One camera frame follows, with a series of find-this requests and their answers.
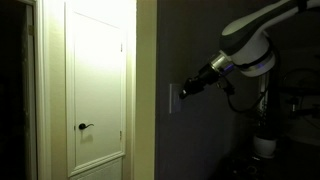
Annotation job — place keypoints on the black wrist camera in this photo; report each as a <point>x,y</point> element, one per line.
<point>227,86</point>

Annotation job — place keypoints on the small metal door hinge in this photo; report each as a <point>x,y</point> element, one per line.
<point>121,47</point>
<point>120,135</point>

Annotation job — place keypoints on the dark equipment stand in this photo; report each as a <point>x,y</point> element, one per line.
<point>300,91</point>

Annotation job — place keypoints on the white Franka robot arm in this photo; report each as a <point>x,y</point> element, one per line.
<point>248,43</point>

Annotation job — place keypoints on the white panel door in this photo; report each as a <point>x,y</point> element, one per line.
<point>98,83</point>

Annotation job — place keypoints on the white wall switch plate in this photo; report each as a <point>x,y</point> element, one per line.
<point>173,100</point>

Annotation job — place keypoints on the dark open door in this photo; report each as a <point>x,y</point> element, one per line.
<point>13,100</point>

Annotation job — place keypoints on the white door frame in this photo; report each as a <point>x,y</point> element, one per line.
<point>43,100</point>

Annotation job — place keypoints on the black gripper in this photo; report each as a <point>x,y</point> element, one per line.
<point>206,75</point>

